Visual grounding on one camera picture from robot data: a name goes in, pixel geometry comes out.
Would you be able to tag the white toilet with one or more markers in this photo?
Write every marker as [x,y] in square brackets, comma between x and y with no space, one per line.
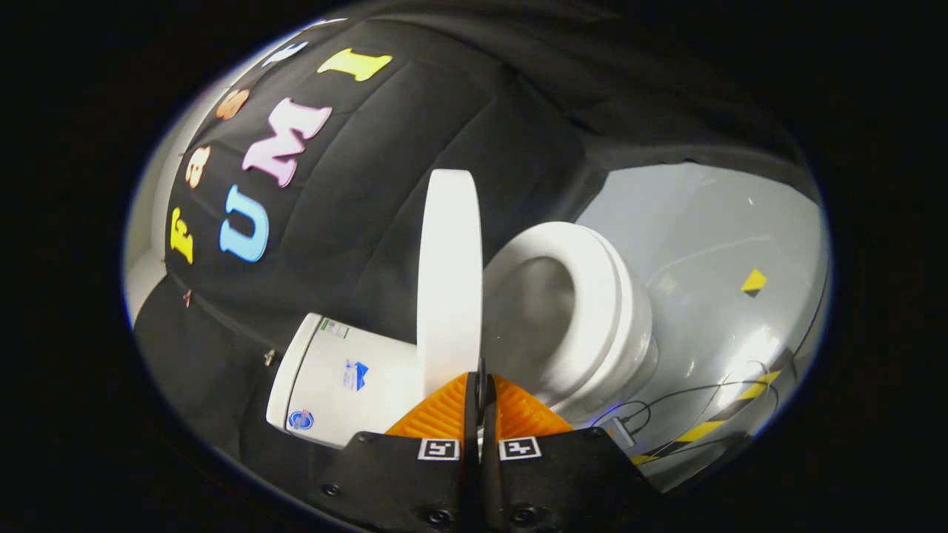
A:
[348,370]

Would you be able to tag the yellow and black floor tape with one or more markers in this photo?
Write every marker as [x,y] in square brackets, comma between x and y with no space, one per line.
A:
[722,426]

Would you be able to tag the black backdrop cloth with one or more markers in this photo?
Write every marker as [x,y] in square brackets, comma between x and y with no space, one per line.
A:
[370,244]

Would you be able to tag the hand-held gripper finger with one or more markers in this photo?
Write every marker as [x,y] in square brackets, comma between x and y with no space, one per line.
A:
[489,422]
[472,422]

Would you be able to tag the white toilet lid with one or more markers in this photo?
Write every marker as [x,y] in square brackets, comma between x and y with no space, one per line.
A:
[448,281]

